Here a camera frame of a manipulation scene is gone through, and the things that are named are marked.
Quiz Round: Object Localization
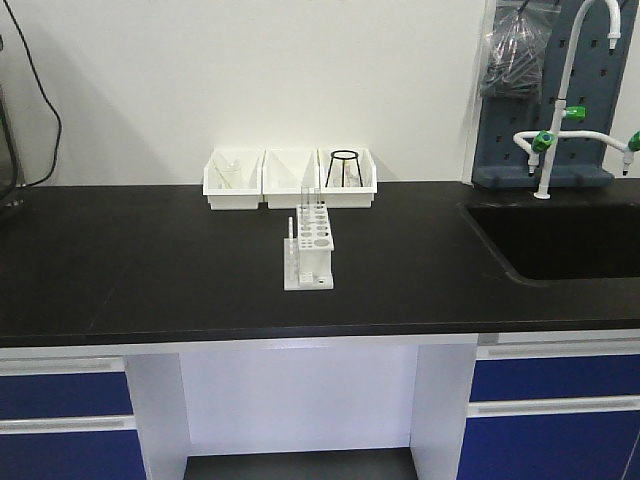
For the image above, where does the white gooseneck lab faucet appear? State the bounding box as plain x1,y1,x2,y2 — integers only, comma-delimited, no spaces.
513,0,640,200

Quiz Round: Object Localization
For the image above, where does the left white plastic bin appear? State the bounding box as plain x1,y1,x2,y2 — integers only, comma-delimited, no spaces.
203,148,264,210

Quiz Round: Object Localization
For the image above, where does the white test tube rack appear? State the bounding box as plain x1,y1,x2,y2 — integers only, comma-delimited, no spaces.
283,203,334,291

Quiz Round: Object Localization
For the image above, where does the blue drawer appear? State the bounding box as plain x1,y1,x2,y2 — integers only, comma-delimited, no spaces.
470,341,639,402
1,357,133,420
1,415,147,479
457,395,639,479

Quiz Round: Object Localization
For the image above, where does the yellow green stirring rod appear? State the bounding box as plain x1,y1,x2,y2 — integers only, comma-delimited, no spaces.
212,158,232,189

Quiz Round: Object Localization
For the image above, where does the upper right blue drawer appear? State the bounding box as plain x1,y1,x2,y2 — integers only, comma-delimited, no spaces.
470,341,639,402

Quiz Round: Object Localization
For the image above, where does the black sink basin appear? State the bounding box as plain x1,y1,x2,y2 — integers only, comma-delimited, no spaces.
462,203,639,284

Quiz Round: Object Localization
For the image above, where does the upper left blue drawer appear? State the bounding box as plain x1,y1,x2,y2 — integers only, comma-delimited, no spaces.
1,357,133,420

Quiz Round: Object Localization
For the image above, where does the lower left blue drawer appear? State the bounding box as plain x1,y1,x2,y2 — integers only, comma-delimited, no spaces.
1,415,147,479

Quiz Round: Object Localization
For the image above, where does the large glass beaker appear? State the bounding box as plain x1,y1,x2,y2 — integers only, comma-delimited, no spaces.
217,158,242,189

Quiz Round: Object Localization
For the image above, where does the grey blue drying pegboard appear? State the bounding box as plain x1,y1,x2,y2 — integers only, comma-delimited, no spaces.
471,1,639,189

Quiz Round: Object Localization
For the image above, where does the clear plastic bag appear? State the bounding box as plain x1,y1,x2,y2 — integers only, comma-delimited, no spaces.
479,1,560,99

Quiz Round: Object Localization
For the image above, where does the black power cable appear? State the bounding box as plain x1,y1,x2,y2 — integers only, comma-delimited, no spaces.
3,0,64,188

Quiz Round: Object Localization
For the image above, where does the right white plastic bin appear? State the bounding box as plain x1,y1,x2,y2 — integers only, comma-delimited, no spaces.
317,147,377,208

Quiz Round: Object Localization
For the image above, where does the middle white plastic bin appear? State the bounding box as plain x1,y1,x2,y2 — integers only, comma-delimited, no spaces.
263,149,319,209

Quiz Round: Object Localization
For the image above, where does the black wire tripod stand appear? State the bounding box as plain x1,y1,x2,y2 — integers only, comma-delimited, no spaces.
325,149,364,187

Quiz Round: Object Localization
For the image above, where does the lower right blue drawer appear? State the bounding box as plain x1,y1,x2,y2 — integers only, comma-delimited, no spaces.
457,395,639,479

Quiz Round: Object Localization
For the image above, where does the white plastic bin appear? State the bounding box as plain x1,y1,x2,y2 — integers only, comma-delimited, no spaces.
203,148,264,210
263,149,319,209
317,147,377,208

